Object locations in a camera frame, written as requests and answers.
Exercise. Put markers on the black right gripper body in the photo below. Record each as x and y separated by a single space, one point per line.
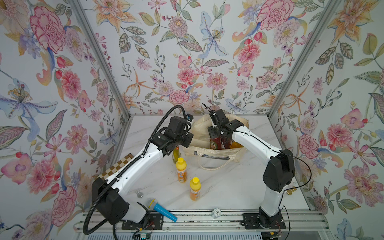
214 132

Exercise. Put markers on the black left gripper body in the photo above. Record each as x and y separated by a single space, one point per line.
184 139

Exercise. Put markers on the dark red bottle front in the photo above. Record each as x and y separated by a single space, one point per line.
227 143

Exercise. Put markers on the dark red bottle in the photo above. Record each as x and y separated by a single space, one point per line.
227 143
216 144

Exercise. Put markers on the green dish soap bottle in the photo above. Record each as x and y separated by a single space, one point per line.
176 154

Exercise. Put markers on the large orange dish soap bottle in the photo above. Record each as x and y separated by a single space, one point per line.
235 145

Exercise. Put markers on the cream canvas shopping bag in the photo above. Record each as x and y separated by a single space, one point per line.
203 146

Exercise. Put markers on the orange bottle yellow cap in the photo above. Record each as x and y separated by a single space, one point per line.
181 166
195 185

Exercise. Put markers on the orange bottle yellow cap front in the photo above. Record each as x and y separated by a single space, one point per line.
195 185

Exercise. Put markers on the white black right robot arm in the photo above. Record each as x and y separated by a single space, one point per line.
280 169

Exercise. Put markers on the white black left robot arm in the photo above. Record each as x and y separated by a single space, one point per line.
108 195

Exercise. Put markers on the blue toy microphone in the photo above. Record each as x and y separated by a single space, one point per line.
155 206

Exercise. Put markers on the wooden checkerboard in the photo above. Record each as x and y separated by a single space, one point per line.
119 165

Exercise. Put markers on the white numbered die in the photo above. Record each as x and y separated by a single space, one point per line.
216 213

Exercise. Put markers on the small brass weight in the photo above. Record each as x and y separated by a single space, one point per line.
291 190

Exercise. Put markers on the green circuit board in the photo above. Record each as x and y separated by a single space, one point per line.
141 236

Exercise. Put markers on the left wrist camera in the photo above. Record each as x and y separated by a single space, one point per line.
189 118

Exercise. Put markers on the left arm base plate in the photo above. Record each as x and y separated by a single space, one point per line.
151 221

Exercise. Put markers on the aluminium rail frame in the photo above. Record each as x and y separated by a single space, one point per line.
199 225

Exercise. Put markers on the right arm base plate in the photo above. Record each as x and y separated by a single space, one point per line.
256 221

